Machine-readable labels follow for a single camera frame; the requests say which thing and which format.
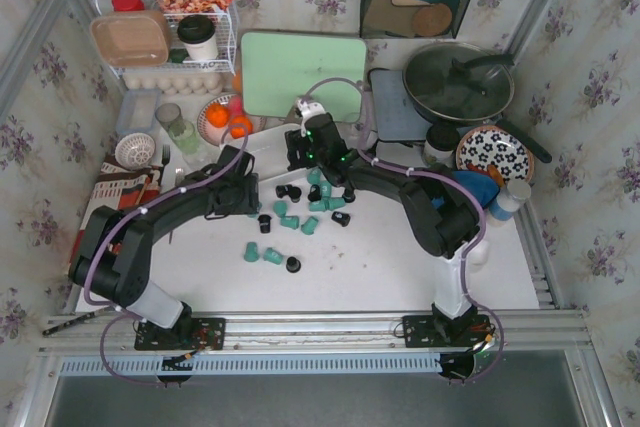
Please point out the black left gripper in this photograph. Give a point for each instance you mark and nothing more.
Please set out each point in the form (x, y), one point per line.
(252, 193)

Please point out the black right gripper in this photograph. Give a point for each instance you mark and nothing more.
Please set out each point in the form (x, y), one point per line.
(298, 150)

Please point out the teal capsule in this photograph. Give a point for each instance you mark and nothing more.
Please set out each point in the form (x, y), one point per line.
(273, 256)
(251, 253)
(309, 226)
(314, 176)

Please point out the clear drinking glass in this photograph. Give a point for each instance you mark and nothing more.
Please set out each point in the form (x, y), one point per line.
(351, 131)

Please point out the white rectangular storage basket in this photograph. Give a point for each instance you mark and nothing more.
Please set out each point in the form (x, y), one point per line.
(269, 149)

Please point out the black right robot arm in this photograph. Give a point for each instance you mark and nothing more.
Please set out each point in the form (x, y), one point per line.
(446, 220)

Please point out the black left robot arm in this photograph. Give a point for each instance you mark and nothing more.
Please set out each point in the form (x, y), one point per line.
(113, 259)

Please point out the white perforated small basket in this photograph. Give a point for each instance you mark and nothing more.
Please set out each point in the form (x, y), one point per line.
(135, 151)

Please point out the black capsule centre left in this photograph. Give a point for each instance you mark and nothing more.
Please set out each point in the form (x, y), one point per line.
(265, 223)

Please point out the black capsule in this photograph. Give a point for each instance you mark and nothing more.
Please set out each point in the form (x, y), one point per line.
(343, 219)
(293, 265)
(265, 223)

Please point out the fruit plate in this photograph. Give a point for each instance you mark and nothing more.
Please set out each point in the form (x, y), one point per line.
(233, 104)

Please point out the orange fruit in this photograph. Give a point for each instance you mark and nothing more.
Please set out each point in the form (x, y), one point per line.
(217, 114)
(240, 126)

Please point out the black capsule right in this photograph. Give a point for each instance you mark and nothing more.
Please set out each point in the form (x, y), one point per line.
(343, 219)

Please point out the green glass cup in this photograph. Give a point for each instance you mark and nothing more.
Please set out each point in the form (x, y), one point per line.
(184, 135)

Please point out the black fork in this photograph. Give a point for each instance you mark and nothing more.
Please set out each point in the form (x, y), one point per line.
(165, 160)

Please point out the green cutting board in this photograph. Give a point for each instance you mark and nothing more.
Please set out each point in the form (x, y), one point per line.
(278, 68)

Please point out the black capsule bottom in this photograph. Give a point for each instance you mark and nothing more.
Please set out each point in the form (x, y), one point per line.
(293, 265)

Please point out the grey plastic cup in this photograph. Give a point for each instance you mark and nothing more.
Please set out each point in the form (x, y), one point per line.
(167, 114)

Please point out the patterned folded cloth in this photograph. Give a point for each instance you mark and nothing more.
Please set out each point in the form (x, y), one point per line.
(119, 188)

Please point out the black lidded printed jar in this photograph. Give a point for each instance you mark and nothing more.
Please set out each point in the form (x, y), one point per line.
(440, 145)

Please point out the white egg tray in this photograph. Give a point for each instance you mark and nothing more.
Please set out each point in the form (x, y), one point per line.
(173, 84)

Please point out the black frying pan with lid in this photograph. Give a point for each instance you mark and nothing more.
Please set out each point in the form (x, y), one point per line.
(463, 85)

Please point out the black mesh organizer rack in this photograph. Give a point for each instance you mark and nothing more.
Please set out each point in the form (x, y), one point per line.
(412, 19)

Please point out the white cup black lid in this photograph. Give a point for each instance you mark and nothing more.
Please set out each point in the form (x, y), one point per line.
(198, 34)

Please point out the blue cloth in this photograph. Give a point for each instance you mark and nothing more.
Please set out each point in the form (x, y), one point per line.
(482, 187)

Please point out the brown lidded food container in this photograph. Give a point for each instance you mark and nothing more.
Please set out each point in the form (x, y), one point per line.
(132, 39)

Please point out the flower patterned plate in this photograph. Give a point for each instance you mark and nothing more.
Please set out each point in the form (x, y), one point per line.
(489, 145)

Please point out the white blue bottle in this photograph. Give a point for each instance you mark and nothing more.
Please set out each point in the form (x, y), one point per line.
(508, 201)

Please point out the red capped jar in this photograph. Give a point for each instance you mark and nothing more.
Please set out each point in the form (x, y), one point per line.
(128, 5)

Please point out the white wire shelf rack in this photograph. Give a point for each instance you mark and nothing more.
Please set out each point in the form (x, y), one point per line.
(226, 23)

